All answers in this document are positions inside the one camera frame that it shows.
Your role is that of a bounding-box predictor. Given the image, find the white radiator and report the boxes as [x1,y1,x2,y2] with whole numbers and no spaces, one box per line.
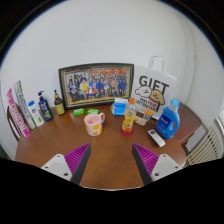
[184,125,224,167]

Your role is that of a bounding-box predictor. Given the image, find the small flat snack packet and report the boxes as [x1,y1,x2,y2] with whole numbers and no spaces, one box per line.
[134,114,149,127]

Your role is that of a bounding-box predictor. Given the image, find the dark blue pump bottle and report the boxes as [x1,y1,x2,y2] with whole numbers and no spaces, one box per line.
[37,90,54,123]

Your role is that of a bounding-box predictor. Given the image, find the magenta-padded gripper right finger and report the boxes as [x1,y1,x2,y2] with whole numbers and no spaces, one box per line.
[132,143,184,185]

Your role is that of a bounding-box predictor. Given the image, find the white printed paper bag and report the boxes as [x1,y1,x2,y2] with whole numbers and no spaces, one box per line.
[130,54,178,120]

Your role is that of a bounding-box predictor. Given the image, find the white remote control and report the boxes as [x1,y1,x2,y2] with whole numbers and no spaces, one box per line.
[147,128,166,148]

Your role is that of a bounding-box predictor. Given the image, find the orange juice bottle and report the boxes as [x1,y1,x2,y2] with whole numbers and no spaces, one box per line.
[121,97,138,134]

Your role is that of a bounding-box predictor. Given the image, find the white shampoo bottle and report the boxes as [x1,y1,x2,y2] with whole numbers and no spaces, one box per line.
[27,100,45,128]

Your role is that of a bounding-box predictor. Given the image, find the blue tissue pack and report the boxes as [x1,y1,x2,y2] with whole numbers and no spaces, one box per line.
[110,97,129,117]

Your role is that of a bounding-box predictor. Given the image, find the framed group picture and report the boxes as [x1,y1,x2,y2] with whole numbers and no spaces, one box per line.
[58,62,135,111]

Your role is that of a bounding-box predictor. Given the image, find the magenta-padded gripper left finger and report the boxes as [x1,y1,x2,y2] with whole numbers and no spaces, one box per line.
[40,143,92,185]

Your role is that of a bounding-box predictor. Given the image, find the pink shuttlecock tube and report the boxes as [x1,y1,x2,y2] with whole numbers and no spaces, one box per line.
[6,87,31,139]

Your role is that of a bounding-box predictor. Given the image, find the puzzle cube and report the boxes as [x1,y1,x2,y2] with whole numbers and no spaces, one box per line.
[143,109,154,122]

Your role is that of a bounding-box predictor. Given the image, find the white shuttlecock tube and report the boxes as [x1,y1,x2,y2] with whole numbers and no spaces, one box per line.
[13,80,37,130]

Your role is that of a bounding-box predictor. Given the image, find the pink mug with yellow spots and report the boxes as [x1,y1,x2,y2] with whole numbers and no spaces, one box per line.
[83,112,106,137]

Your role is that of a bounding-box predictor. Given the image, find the brown pump bottle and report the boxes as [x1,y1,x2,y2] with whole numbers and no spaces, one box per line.
[53,89,66,116]

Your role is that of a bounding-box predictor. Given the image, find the flat round red coaster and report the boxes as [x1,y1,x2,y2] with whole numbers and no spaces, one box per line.
[119,126,135,137]

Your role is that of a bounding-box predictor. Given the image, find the blue detergent bottle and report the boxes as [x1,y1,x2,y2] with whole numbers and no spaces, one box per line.
[155,97,181,140]

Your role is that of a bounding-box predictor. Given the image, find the dark wooden side cabinet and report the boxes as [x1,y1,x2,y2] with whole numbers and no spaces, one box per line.
[173,102,208,148]

